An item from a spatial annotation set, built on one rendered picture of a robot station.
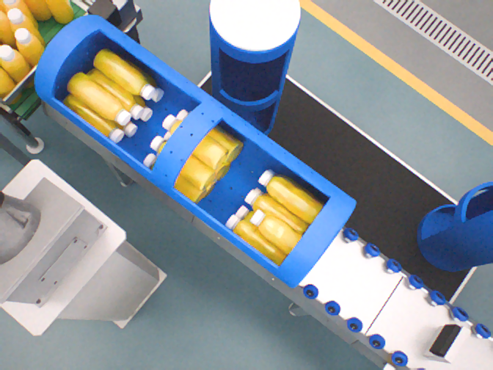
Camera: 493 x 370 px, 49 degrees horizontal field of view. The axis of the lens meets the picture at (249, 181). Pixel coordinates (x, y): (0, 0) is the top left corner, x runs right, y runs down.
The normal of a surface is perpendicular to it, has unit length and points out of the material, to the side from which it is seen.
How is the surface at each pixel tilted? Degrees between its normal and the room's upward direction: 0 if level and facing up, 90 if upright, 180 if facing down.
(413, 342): 0
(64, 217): 43
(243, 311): 0
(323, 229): 2
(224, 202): 20
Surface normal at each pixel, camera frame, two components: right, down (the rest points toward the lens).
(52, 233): -0.51, -0.59
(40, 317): 0.05, -0.25
